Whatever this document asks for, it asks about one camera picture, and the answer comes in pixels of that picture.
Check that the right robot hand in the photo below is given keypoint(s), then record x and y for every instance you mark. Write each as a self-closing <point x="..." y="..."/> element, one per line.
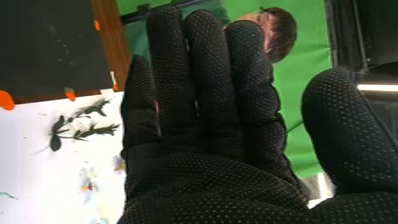
<point x="213" y="150"/>

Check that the person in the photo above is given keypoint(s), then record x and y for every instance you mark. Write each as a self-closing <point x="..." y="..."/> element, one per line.
<point x="281" y="33"/>

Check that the dark mat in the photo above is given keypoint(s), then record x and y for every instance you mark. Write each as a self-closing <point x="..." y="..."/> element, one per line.
<point x="46" y="46"/>

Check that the yellow flower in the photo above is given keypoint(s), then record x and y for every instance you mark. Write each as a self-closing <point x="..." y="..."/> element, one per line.
<point x="119" y="164"/>

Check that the green sprig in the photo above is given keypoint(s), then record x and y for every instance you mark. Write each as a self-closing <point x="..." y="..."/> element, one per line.
<point x="93" y="108"/>
<point x="89" y="132"/>

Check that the white sheet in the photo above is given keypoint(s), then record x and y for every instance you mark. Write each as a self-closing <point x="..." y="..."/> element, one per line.
<point x="36" y="173"/>

